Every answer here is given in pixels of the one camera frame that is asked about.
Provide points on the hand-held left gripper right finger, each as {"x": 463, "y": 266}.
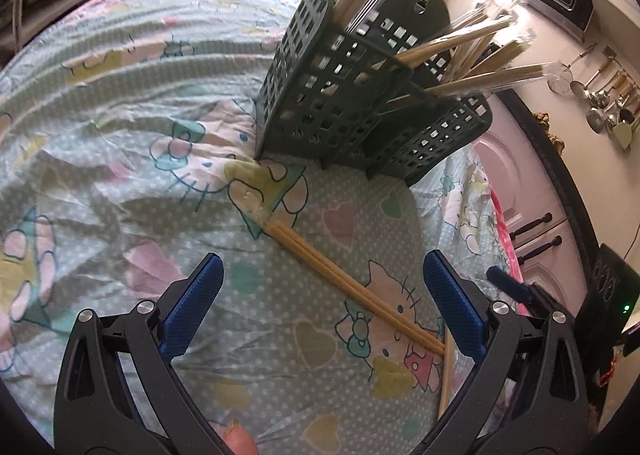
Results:
{"x": 452, "y": 305}

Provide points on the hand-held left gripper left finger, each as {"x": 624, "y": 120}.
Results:
{"x": 195, "y": 300}

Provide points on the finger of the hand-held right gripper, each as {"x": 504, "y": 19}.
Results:
{"x": 506, "y": 282}

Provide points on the bare bamboo chopstick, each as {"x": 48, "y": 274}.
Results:
{"x": 445, "y": 380}

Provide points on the bamboo chopstick pair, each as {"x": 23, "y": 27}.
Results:
{"x": 350, "y": 281}

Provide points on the dark green plastic utensil basket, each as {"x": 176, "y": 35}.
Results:
{"x": 320, "y": 85}

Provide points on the hanging metal kitchen utensils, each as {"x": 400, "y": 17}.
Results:
{"x": 597, "y": 117}

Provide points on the person's left hand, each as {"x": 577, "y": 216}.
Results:
{"x": 241, "y": 444}

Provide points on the pink towel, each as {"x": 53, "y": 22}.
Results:
{"x": 502, "y": 230}

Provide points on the cartoon printed blanket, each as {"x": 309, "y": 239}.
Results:
{"x": 125, "y": 135}

